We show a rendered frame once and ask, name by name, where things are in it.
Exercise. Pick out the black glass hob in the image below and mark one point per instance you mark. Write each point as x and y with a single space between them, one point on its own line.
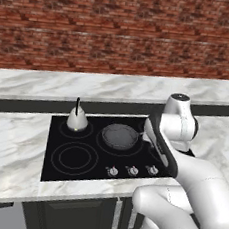
80 169

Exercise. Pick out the silver hob knob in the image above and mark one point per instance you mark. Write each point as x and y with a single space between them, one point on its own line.
113 171
153 170
133 170

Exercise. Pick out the grey frying pan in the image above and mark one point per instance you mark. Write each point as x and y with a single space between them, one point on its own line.
119 136

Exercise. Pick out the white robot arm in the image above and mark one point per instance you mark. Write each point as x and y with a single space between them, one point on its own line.
199 183

